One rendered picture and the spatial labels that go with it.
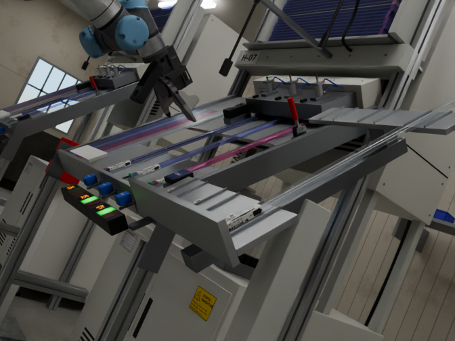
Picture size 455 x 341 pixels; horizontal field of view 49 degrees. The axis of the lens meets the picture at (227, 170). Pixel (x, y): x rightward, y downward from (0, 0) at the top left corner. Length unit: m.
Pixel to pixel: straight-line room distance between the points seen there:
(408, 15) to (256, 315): 0.96
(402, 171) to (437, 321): 3.63
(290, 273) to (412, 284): 4.41
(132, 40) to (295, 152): 0.47
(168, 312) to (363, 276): 4.19
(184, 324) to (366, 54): 0.91
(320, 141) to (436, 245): 4.03
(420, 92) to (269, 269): 0.89
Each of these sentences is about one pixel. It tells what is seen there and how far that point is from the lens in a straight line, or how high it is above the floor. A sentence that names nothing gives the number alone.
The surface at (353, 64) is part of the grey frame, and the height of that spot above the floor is 1.32.
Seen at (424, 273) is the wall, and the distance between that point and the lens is 5.23.
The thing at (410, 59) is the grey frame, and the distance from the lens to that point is 1.47.
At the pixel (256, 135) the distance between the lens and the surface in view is 1.38.
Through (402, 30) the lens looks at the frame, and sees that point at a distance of 1.48.
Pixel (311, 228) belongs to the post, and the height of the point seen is 0.80.
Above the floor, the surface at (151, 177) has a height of 0.77.
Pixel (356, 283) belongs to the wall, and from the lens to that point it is 5.50.
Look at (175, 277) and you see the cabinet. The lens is 1.44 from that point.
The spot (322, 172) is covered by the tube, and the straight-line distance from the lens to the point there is 0.75.
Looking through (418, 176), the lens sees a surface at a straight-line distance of 1.64.
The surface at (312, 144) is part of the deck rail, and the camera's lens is 1.28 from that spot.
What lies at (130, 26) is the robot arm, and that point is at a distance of 1.15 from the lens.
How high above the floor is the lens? 0.75
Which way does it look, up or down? 5 degrees up
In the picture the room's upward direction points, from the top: 24 degrees clockwise
